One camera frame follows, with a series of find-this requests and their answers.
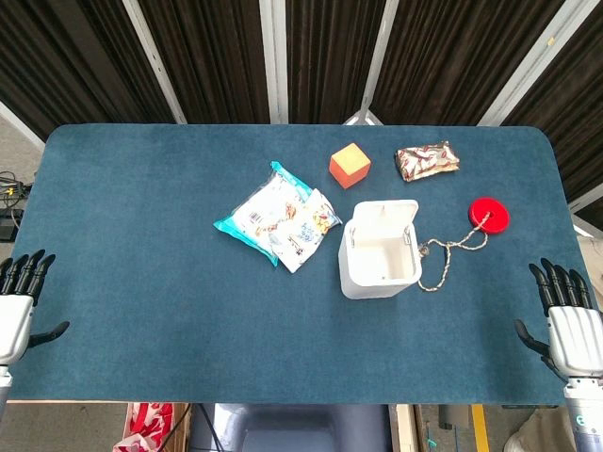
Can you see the black and silver right hand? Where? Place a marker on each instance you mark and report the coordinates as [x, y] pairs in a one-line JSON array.
[[575, 334]]

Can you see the black and silver left hand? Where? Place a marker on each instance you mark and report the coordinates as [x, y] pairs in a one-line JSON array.
[[14, 320]]

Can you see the white plastic container lid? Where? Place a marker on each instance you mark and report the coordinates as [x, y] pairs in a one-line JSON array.
[[381, 219]]

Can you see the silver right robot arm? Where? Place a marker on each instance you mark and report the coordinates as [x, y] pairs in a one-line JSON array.
[[586, 414]]

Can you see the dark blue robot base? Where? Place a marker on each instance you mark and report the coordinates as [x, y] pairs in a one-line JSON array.
[[292, 428]]

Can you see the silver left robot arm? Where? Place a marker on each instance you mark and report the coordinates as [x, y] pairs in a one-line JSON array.
[[4, 386]]

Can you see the white plastic box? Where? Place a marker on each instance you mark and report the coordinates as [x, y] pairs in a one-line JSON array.
[[372, 287]]

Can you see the black power box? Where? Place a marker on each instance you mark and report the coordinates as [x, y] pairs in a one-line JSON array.
[[8, 226]]

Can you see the white sack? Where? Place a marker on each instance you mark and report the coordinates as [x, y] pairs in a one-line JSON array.
[[537, 435]]

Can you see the blue felt table mat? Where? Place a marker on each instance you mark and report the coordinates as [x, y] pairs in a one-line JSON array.
[[141, 282]]

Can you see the red round disc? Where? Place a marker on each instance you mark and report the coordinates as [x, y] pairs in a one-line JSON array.
[[492, 212]]

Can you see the red and white bag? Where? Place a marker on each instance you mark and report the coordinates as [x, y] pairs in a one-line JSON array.
[[146, 426]]

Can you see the dark brown curtain panel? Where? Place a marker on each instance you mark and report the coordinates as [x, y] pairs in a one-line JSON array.
[[325, 52], [70, 56], [565, 117], [212, 56], [452, 56]]

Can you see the crumpled foil snack packet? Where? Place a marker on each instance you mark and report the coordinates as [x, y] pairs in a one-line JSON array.
[[426, 161]]

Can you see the teal-edged snack bag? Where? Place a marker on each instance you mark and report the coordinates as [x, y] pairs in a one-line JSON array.
[[254, 216]]

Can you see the orange and yellow cube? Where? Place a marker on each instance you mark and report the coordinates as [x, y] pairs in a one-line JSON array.
[[349, 167]]

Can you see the white snack bag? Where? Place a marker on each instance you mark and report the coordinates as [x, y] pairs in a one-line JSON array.
[[306, 235]]

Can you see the white metal frame post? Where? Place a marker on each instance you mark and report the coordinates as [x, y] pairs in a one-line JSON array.
[[158, 66], [374, 66], [274, 61], [532, 61]]

